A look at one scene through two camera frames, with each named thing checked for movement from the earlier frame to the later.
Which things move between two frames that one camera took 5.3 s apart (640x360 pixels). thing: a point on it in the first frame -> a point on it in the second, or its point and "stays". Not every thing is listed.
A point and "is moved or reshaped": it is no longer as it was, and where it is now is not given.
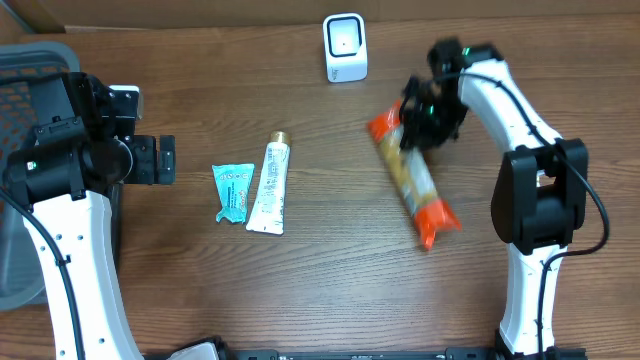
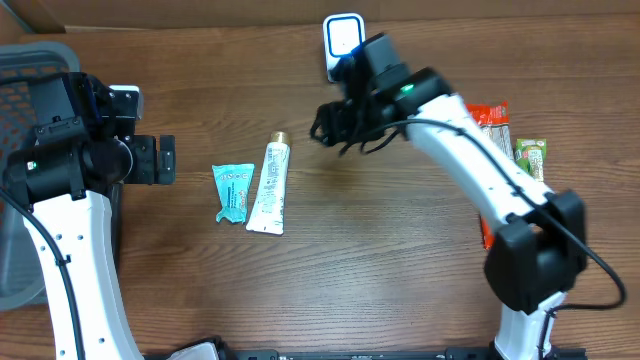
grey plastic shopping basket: (21, 281) stays
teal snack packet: (234, 182) stays
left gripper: (166, 160) stays
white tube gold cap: (268, 214) stays
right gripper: (417, 118) -> (334, 122)
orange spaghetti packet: (433, 213) is moved or reshaped
